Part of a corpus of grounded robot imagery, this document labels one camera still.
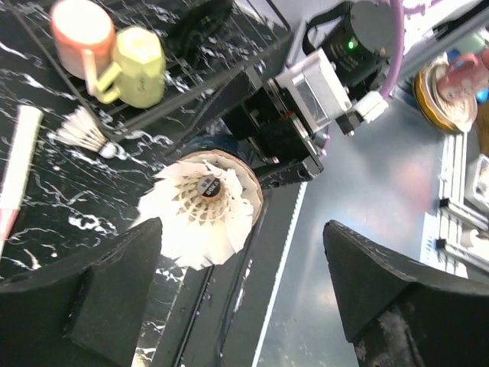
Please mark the white shuttlecock large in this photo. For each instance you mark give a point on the white shuttlecock large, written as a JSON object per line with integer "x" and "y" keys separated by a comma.
{"x": 204, "y": 216}

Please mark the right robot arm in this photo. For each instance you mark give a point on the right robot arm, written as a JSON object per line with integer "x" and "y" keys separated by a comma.
{"x": 353, "y": 59}

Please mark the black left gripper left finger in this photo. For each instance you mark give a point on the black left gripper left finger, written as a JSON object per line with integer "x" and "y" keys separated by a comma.
{"x": 84, "y": 310}

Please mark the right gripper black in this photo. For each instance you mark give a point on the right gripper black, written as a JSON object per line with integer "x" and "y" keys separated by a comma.
{"x": 270, "y": 120}

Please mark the pink floral cup background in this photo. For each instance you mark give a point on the pink floral cup background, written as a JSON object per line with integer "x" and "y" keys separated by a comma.
{"x": 465, "y": 76}

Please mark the yellow-green mug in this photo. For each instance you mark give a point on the yellow-green mug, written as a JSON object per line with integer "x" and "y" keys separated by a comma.
{"x": 136, "y": 74}

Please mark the black object in rack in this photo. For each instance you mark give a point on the black object in rack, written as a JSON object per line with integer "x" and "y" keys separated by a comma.
{"x": 200, "y": 22}

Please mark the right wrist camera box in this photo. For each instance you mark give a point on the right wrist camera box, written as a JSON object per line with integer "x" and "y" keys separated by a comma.
{"x": 315, "y": 88}

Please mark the stacked plates background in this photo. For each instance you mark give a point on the stacked plates background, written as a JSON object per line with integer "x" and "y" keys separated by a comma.
{"x": 451, "y": 117}

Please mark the pink mug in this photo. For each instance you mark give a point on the pink mug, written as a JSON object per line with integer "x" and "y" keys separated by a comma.
{"x": 83, "y": 35}

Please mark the black base frame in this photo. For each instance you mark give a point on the black base frame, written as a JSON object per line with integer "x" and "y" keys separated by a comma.
{"x": 219, "y": 316}

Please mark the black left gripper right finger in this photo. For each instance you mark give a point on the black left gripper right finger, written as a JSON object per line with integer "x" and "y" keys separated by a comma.
{"x": 396, "y": 311}

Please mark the black wire rack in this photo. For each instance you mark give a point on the black wire rack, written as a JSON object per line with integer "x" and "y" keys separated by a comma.
{"x": 166, "y": 54}

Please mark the black shuttlecock tube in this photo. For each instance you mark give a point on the black shuttlecock tube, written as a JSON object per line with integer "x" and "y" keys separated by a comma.
{"x": 226, "y": 153}

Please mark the pink racket white grip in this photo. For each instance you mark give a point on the pink racket white grip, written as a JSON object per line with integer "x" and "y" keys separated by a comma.
{"x": 16, "y": 173}

